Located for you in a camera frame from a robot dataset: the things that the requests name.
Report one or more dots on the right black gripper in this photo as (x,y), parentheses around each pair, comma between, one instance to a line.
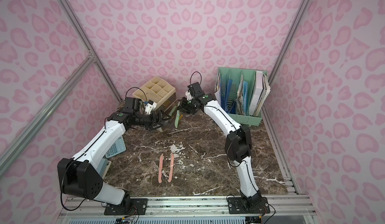
(183,105)

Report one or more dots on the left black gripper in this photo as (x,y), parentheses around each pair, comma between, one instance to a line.
(161,117)

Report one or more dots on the transparent grey drawer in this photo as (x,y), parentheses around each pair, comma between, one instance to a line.
(174,120)

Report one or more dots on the green fruit knife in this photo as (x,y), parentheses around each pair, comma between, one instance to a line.
(173,111)
(177,117)

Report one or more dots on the beige desktop drawer organizer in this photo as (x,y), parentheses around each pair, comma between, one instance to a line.
(157,90)

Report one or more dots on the pink fruit knife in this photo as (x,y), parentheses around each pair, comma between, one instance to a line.
(171,168)
(160,166)

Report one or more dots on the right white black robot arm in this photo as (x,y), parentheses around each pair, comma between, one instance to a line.
(238,145)

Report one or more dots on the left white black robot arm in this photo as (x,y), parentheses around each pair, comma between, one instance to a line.
(78,175)

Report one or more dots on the blue folders in rack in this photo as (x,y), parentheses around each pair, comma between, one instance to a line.
(236,97)

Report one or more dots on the blue white calculator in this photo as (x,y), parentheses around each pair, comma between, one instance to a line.
(117,148)

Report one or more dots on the green file organizer rack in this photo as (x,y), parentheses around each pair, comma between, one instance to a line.
(224,74)

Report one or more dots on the white book in rack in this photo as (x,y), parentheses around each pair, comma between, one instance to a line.
(260,93)

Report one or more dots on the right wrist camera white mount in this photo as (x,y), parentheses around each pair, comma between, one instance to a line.
(189,96)

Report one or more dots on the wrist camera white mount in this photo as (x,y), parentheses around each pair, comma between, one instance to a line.
(149,107)
(189,96)

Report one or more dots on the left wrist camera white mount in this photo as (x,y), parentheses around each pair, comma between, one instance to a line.
(149,107)

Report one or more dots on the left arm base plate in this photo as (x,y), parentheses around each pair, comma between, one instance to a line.
(128,207)

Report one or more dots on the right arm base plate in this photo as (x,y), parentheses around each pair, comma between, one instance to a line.
(242,205)

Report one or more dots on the aluminium mounting rail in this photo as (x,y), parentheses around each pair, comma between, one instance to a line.
(286,209)

